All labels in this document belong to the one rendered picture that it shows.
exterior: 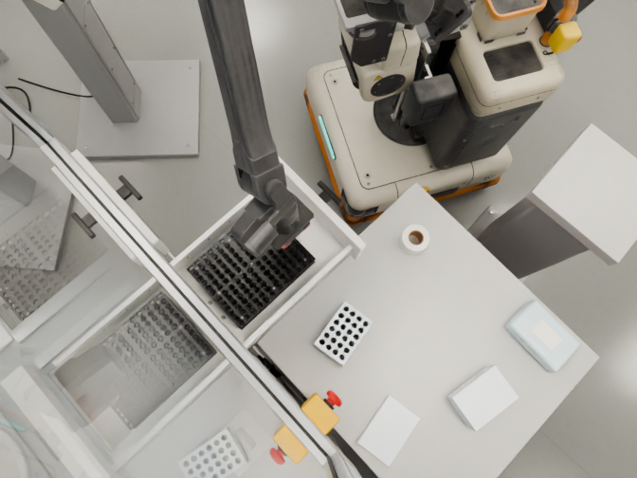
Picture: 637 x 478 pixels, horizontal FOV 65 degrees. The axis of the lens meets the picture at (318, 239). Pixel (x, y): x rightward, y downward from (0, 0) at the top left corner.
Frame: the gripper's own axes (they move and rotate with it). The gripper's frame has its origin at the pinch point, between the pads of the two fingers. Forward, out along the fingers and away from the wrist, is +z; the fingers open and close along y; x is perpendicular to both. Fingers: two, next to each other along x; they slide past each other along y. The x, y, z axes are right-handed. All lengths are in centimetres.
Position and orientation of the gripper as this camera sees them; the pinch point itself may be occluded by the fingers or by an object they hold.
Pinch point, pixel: (288, 232)
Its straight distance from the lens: 108.1
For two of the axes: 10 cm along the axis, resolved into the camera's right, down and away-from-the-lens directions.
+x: -6.9, -7.0, 1.9
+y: 7.2, -6.7, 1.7
